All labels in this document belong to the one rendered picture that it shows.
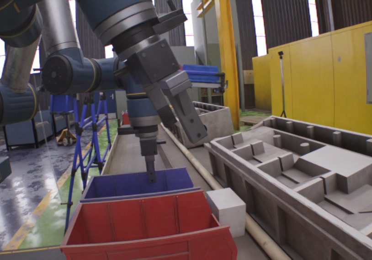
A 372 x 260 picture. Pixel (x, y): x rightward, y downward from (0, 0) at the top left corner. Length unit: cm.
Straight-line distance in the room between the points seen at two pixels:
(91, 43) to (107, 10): 1168
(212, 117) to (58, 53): 120
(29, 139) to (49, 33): 601
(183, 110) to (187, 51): 803
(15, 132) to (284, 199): 658
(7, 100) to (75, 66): 55
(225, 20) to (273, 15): 830
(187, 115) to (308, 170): 40
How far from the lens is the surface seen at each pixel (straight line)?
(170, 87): 30
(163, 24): 38
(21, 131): 669
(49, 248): 151
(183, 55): 829
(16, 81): 115
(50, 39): 69
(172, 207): 62
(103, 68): 76
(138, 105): 70
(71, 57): 66
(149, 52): 33
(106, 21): 36
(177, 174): 81
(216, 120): 165
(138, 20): 35
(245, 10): 1369
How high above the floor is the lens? 116
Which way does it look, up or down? 8 degrees down
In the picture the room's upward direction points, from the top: 4 degrees counter-clockwise
